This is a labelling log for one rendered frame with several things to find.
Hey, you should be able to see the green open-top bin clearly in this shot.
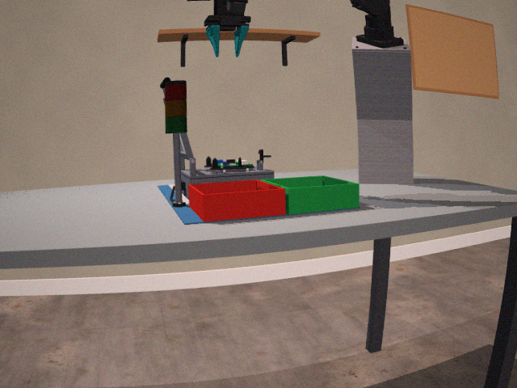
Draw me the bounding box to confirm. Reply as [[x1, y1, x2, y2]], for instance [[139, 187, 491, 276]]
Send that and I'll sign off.
[[260, 175, 359, 214]]

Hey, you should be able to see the green circuit board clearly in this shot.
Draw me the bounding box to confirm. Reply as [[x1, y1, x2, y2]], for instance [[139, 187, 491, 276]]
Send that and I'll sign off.
[[217, 159, 252, 167]]

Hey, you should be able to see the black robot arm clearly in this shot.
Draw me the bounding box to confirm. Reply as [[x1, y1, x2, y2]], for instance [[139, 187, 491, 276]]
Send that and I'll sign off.
[[214, 0, 404, 49]]

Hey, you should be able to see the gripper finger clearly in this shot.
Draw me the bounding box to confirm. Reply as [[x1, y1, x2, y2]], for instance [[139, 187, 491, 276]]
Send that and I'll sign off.
[[234, 26, 249, 57], [206, 25, 220, 57]]

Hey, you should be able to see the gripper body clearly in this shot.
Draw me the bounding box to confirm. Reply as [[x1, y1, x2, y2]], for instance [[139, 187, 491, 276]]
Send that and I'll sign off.
[[204, 15, 251, 32]]

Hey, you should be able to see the red bin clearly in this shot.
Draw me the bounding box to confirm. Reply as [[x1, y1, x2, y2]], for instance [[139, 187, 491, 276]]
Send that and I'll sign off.
[[188, 179, 286, 222]]

